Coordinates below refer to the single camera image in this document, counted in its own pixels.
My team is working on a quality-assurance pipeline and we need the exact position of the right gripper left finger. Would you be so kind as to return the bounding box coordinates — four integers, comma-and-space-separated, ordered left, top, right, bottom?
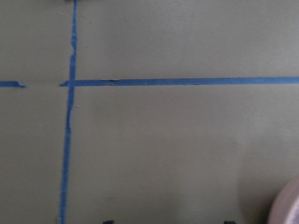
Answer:
103, 220, 114, 224

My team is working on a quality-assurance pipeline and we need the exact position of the pink bowl of ice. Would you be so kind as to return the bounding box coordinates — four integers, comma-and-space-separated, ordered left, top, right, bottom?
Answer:
267, 176, 299, 224

